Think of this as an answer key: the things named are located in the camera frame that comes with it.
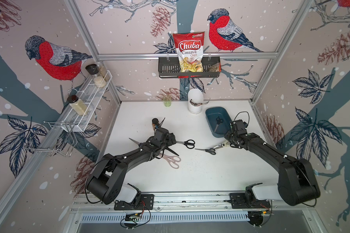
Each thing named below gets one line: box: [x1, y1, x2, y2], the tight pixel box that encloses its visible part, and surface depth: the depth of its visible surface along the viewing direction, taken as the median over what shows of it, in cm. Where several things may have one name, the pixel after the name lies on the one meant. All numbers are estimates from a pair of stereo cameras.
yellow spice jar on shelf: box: [67, 95, 88, 116], surface depth 69 cm
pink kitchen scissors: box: [162, 154, 182, 170], surface depth 90 cm
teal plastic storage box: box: [205, 106, 232, 138], surface depth 109 cm
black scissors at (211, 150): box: [194, 148, 217, 155], surface depth 90 cm
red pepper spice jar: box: [151, 117, 159, 132], surface depth 99 cm
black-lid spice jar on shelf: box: [85, 63, 107, 88], surface depth 83 cm
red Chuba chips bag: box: [172, 31, 205, 73], surface depth 84 cm
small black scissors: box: [214, 115, 224, 133], surface depth 109 cm
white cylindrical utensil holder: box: [187, 88, 204, 115], surface depth 109 cm
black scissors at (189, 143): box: [175, 139, 196, 150], surface depth 97 cm
